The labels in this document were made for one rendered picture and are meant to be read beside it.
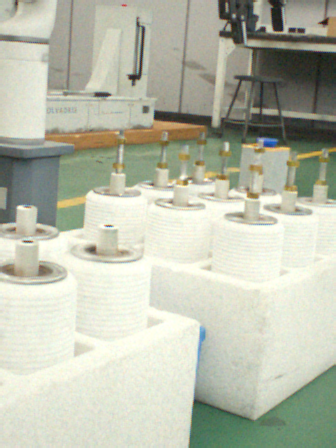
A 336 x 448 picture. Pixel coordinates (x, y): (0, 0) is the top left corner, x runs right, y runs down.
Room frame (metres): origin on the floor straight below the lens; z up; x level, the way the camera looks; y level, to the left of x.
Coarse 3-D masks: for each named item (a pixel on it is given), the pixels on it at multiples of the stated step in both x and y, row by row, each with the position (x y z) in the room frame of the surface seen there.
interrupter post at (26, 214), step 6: (18, 210) 0.83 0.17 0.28; (24, 210) 0.83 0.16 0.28; (30, 210) 0.83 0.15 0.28; (36, 210) 0.84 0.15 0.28; (18, 216) 0.83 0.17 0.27; (24, 216) 0.83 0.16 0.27; (30, 216) 0.83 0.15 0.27; (18, 222) 0.83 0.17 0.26; (24, 222) 0.83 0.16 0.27; (30, 222) 0.83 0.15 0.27; (18, 228) 0.83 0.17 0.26; (24, 228) 0.83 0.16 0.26; (30, 228) 0.83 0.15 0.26; (18, 234) 0.83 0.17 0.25; (24, 234) 0.83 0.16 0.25; (30, 234) 0.83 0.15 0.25
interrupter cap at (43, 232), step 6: (0, 228) 0.84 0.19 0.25; (6, 228) 0.84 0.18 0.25; (12, 228) 0.85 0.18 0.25; (36, 228) 0.86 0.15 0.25; (42, 228) 0.86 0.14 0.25; (48, 228) 0.86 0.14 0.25; (54, 228) 0.86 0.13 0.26; (0, 234) 0.81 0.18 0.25; (6, 234) 0.81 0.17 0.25; (12, 234) 0.81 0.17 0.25; (36, 234) 0.83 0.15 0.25; (42, 234) 0.83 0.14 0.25; (48, 234) 0.83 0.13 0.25; (54, 234) 0.83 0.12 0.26
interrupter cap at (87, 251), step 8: (72, 248) 0.77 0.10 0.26; (80, 248) 0.77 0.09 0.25; (88, 248) 0.78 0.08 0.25; (120, 248) 0.79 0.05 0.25; (128, 248) 0.79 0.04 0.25; (136, 248) 0.79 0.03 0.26; (80, 256) 0.74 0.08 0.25; (88, 256) 0.74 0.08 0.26; (96, 256) 0.74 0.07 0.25; (104, 256) 0.76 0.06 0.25; (120, 256) 0.76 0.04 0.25; (128, 256) 0.76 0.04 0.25; (136, 256) 0.76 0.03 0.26
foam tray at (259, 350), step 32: (320, 256) 1.15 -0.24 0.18; (160, 288) 1.02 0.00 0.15; (192, 288) 0.99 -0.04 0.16; (224, 288) 0.96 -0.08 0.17; (256, 288) 0.94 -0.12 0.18; (288, 288) 0.98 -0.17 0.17; (320, 288) 1.07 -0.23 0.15; (224, 320) 0.96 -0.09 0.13; (256, 320) 0.94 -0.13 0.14; (288, 320) 0.99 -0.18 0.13; (320, 320) 1.08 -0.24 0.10; (224, 352) 0.96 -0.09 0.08; (256, 352) 0.93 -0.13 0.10; (288, 352) 1.00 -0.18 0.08; (320, 352) 1.10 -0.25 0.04; (224, 384) 0.96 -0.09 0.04; (256, 384) 0.93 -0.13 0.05; (288, 384) 1.01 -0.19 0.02; (256, 416) 0.93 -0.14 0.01
